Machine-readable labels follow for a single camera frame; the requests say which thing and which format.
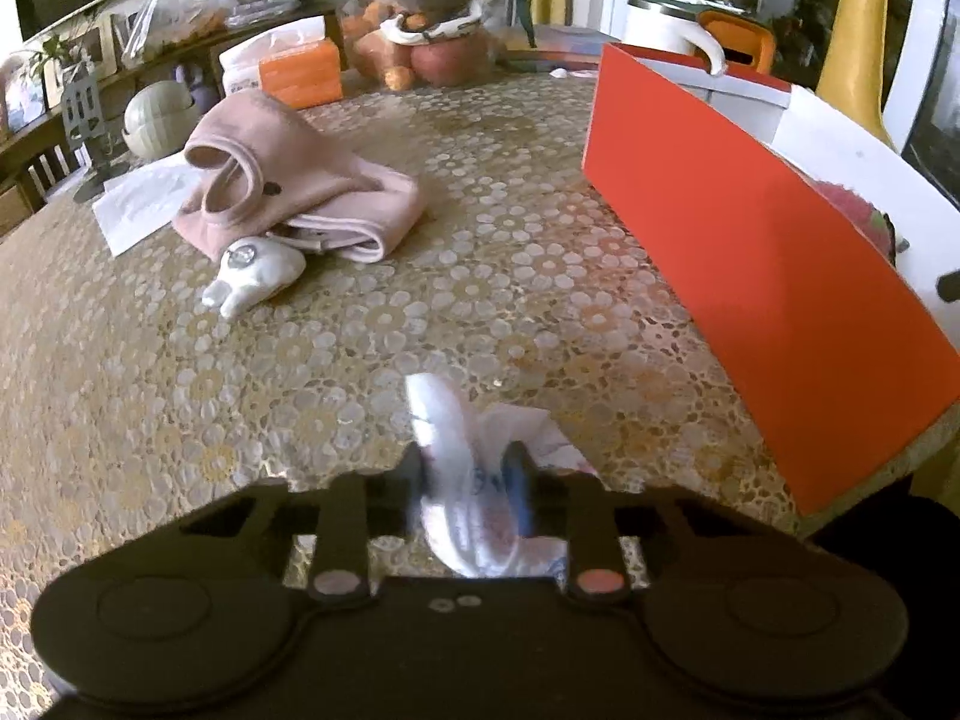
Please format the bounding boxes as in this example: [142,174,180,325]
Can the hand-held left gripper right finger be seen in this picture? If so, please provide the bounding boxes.
[501,442,752,602]

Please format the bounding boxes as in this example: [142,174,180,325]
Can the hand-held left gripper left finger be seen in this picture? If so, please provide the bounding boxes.
[180,442,430,606]

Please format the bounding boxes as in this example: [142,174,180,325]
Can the patterned white face mask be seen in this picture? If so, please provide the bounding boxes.
[405,373,601,580]

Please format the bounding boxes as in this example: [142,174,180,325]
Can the pink plush toy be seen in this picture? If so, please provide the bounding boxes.
[814,181,899,261]

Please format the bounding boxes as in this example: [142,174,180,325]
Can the red cardboard box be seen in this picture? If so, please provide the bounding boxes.
[581,43,960,517]

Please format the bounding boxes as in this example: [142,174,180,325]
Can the yellow giraffe figure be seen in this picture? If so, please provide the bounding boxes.
[814,0,899,152]

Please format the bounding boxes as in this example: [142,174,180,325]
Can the pink cloth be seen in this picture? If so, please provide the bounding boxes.
[171,88,428,265]

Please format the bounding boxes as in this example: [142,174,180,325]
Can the orange and green holder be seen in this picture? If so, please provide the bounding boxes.
[697,9,777,76]

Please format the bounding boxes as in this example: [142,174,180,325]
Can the white mug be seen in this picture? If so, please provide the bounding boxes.
[622,0,728,77]

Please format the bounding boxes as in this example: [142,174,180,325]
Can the white paper sheet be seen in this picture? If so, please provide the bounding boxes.
[91,157,205,256]

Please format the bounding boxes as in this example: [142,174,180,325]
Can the orange tissue box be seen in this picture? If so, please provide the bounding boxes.
[217,17,344,110]

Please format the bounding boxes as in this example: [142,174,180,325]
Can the grey-green round container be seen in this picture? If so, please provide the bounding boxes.
[122,80,196,158]

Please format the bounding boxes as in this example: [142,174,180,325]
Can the purple kettlebell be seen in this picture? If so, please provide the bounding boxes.
[171,64,218,110]

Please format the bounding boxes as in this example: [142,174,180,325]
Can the stack of books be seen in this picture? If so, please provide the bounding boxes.
[502,24,625,70]

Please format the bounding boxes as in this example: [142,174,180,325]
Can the plastic bag of fruit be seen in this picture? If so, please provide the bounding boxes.
[328,0,518,91]

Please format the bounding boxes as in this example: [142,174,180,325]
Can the white router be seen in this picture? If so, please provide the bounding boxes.
[22,146,83,200]

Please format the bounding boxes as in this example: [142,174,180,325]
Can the clear bag of oranges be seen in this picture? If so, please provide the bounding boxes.
[120,0,230,66]

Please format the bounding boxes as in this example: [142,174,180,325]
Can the small potted plant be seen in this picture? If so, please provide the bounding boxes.
[15,34,76,77]

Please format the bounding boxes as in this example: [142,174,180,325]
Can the white charger with cable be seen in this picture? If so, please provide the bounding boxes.
[201,236,308,318]

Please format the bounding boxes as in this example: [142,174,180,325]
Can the jug with black handle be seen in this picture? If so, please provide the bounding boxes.
[495,0,539,51]

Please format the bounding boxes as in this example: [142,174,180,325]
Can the large photo frame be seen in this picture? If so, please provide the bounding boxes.
[41,26,119,106]

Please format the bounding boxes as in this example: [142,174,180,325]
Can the small photo frame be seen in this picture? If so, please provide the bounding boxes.
[0,60,46,137]

